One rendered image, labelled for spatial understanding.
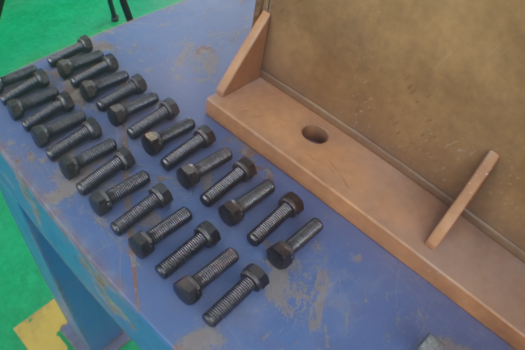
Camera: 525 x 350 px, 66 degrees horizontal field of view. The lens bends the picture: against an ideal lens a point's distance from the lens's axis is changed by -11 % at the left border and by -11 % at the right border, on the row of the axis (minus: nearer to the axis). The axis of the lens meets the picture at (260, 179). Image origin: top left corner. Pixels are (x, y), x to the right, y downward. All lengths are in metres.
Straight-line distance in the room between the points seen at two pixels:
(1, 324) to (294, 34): 0.88
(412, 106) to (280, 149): 0.12
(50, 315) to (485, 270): 0.88
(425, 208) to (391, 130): 0.07
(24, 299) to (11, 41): 1.09
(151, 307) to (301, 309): 0.11
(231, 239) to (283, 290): 0.06
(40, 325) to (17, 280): 0.13
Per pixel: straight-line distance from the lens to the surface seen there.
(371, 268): 0.36
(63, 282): 0.69
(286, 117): 0.42
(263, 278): 0.31
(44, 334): 1.03
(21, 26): 1.95
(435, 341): 0.33
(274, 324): 0.32
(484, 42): 0.33
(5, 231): 1.19
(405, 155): 0.39
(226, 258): 0.32
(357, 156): 0.40
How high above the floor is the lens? 0.92
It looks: 48 degrees down
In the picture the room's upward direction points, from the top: 12 degrees clockwise
